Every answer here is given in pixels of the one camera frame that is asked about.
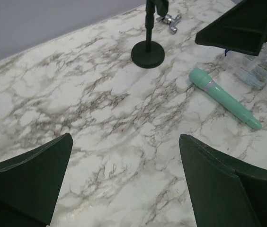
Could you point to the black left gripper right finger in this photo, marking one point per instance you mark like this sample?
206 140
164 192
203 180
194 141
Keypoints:
224 191

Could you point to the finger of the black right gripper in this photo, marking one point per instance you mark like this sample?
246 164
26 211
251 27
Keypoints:
242 29

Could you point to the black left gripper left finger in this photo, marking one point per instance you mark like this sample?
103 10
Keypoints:
30 184

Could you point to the mint green microphone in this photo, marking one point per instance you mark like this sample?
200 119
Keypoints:
204 82

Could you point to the black round-base microphone stand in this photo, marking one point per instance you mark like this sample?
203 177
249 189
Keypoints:
149 54

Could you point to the clear plastic screw box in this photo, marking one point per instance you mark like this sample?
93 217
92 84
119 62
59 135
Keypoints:
250 69

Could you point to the silver metal faucet part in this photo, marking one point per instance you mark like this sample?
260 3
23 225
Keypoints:
171 21

